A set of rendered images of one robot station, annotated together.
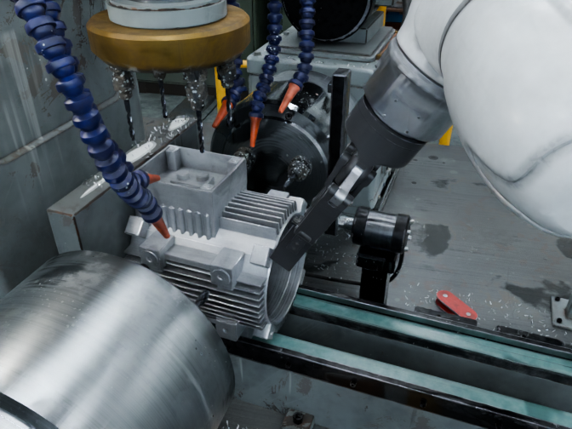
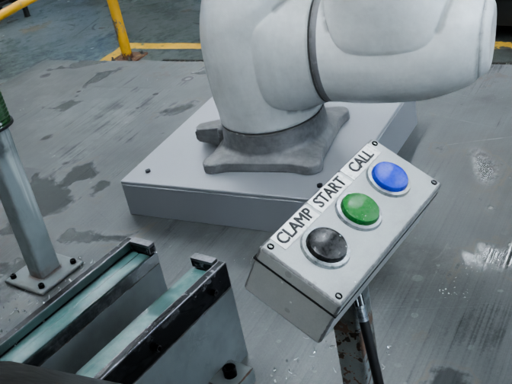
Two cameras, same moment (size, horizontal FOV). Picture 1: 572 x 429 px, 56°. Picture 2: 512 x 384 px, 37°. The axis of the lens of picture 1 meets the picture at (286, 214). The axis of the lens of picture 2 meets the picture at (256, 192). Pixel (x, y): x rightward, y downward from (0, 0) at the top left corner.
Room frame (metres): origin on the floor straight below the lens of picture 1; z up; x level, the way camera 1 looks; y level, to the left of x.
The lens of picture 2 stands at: (0.09, 0.25, 1.38)
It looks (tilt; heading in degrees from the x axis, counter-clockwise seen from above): 29 degrees down; 290
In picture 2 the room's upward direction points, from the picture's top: 12 degrees counter-clockwise
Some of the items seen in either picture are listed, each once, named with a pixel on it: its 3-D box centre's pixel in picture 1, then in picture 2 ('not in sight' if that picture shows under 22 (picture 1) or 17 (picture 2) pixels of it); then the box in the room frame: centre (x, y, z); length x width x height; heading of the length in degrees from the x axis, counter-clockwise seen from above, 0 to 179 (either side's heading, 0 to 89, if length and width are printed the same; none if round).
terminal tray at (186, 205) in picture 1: (191, 190); not in sight; (0.62, 0.13, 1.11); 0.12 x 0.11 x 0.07; 69
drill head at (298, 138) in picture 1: (297, 142); not in sight; (0.92, -0.02, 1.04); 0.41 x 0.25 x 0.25; 160
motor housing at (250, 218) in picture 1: (222, 252); not in sight; (0.61, 0.09, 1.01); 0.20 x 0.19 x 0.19; 69
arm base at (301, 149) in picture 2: not in sight; (263, 126); (0.43, -0.76, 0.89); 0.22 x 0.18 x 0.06; 174
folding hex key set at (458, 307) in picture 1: (455, 308); not in sight; (0.72, -0.31, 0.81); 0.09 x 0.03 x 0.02; 31
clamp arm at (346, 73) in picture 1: (338, 157); not in sight; (0.69, -0.07, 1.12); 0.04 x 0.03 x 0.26; 70
